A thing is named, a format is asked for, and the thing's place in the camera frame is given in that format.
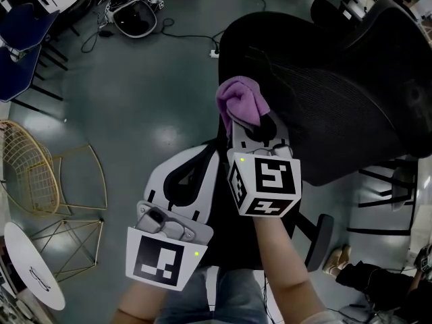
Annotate person's left forearm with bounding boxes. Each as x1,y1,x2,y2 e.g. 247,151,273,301
111,278,166,324

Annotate person's right forearm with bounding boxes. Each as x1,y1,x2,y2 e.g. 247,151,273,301
252,214,325,324

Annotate person's white shirt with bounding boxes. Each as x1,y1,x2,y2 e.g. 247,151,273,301
303,310,345,324

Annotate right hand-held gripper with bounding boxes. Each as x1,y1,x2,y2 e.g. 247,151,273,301
226,111,303,218

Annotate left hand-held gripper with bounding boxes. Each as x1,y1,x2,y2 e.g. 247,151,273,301
125,145,220,292

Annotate white round side table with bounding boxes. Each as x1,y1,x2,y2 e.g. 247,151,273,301
3,218,105,312

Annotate black eyeglasses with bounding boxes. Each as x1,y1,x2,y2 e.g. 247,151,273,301
28,267,51,292

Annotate gold wire chair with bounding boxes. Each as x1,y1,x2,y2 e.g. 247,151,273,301
0,119,109,217

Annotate black mesh office chair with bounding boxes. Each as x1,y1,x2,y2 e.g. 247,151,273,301
202,0,432,273

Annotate black cable with adapter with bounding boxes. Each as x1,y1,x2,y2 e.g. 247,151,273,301
80,17,117,54

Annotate person's blue jeans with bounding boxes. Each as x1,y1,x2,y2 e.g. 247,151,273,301
161,265,274,324

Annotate purple cloth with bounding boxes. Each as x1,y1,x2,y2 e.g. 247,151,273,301
215,76,271,138

